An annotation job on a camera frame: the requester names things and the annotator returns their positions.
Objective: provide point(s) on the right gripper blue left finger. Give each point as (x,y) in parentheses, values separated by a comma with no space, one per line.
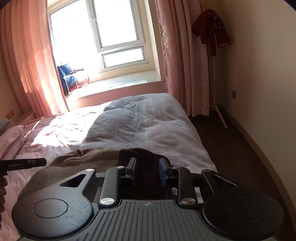
(116,180)

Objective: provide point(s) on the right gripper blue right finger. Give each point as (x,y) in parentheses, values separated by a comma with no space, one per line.
(180,179)

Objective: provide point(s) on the maroon and grey sweater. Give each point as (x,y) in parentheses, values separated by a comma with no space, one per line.
(147,181)

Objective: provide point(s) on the person left hand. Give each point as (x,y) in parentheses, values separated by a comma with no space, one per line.
(3,185)

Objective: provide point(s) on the pink pillow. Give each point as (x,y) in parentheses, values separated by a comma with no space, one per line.
(12,141)

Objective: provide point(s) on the grey checked pillow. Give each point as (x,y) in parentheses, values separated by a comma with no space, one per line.
(4,124)

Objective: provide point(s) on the pink and grey bedspread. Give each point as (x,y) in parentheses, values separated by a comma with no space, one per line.
(154,122)

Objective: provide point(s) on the blue folding chair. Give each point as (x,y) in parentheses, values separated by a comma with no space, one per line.
(72,79)

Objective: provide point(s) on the pink curtain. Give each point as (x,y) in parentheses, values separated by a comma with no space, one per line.
(185,57)
(29,60)

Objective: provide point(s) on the left pink curtain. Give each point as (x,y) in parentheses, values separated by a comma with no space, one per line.
(29,60)

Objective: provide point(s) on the red hanging garment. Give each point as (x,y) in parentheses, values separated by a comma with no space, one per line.
(211,30)

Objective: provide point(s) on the white framed window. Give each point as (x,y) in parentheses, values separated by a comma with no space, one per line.
(97,36)

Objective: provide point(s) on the wall socket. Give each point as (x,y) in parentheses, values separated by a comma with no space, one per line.
(234,94)

